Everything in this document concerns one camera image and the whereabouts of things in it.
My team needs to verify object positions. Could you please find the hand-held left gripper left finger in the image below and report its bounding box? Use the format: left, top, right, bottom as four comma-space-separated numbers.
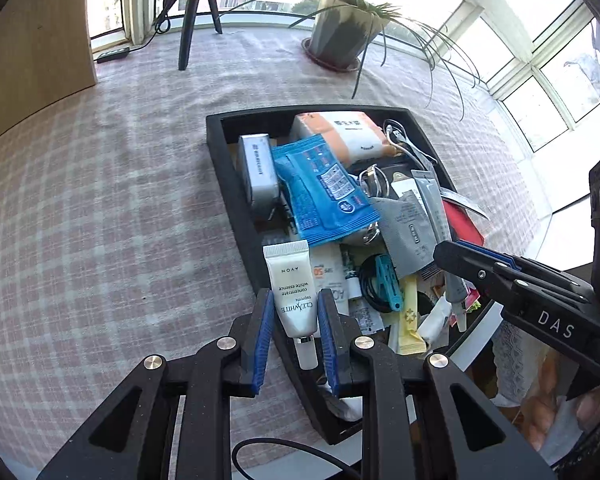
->
37, 287, 277, 480

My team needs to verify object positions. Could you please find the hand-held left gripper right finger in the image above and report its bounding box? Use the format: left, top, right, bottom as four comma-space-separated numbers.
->
316, 287, 558, 480

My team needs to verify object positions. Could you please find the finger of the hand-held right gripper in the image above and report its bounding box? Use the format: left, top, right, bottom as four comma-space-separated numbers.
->
432, 241, 536, 311
455, 239, 596, 306

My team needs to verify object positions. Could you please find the white cream tube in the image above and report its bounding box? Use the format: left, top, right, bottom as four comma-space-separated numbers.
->
262, 240, 326, 371

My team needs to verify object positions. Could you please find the black tray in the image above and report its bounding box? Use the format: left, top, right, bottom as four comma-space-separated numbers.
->
205, 104, 486, 446

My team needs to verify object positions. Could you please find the blue wet wipe packet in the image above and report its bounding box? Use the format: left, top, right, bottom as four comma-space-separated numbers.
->
271, 134, 382, 247

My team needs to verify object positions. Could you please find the person's right hand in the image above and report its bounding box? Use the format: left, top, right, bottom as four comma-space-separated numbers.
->
522, 355, 600, 466

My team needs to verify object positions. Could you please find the red flat packet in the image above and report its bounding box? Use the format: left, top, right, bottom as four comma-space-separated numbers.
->
441, 197, 486, 248

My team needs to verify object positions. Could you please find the small white tube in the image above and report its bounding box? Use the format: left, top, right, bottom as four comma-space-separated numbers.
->
417, 299, 453, 346

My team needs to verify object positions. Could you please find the grey square sachet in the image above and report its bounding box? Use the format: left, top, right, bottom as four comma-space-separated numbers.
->
370, 195, 448, 278

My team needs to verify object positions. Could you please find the white lace cloth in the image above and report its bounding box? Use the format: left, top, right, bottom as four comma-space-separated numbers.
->
492, 320, 536, 408

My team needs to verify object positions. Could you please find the white sachet with orange mark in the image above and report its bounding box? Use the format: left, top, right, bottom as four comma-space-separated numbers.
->
310, 245, 353, 301

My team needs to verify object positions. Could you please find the blue plastic clip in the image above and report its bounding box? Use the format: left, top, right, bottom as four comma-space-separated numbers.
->
367, 254, 405, 312

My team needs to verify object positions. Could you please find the yellow sachet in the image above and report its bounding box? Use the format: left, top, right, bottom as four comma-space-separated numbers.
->
397, 275, 427, 358

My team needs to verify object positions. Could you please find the silver metal clip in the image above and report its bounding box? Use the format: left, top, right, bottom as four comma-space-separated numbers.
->
358, 162, 393, 198

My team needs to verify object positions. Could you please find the silver box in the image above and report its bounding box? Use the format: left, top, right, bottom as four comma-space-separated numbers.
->
237, 132, 281, 223

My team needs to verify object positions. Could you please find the orange and white tissue pack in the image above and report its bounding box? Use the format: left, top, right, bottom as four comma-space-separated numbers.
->
289, 111, 398, 166

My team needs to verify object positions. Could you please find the red plant saucer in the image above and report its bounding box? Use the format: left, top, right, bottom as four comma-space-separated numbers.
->
301, 37, 362, 73

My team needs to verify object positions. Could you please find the spider plant in grey pot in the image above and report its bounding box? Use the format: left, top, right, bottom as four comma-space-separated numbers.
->
220, 0, 483, 121

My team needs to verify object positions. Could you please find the light wooden board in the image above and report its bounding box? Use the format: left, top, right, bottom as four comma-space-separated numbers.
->
0, 0, 98, 153

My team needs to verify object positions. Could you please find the black hair tie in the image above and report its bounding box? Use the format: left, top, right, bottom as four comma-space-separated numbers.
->
357, 255, 398, 313

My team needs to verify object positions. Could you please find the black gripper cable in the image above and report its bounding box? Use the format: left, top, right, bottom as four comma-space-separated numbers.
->
232, 437, 363, 480

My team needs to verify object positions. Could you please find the white USB cable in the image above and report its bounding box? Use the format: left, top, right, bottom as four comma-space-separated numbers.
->
382, 119, 438, 166

